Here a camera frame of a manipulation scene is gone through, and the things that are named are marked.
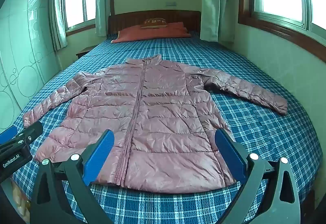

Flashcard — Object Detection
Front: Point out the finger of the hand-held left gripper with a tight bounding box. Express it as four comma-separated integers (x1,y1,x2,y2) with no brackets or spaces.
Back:
0,126,18,143
0,121,43,153

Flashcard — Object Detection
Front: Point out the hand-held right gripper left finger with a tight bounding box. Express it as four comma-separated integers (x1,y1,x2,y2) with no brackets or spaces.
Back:
30,129,115,224

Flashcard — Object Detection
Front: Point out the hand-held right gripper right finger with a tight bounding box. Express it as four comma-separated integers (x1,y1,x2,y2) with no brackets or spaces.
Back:
215,128,301,224

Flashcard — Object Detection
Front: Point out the pink puffer jacket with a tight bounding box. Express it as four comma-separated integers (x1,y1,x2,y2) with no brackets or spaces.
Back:
23,54,288,192

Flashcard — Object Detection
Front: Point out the bed with blue plaid sheet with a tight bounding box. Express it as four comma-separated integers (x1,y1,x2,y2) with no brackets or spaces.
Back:
15,31,323,224

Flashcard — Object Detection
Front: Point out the pale wardrobe with circle pattern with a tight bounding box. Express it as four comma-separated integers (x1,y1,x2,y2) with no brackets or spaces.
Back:
0,0,62,133

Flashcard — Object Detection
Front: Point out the wooden nightstand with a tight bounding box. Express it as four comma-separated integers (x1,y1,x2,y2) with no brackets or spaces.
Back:
76,44,96,59

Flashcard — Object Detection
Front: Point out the red pillow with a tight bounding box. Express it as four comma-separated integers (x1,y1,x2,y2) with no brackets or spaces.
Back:
111,22,191,44

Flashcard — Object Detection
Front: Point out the wooden headboard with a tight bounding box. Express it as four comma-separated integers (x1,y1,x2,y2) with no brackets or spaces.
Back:
108,10,201,35

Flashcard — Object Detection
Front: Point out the brown patterned cushion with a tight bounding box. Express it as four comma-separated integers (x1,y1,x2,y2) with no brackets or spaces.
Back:
140,18,167,29

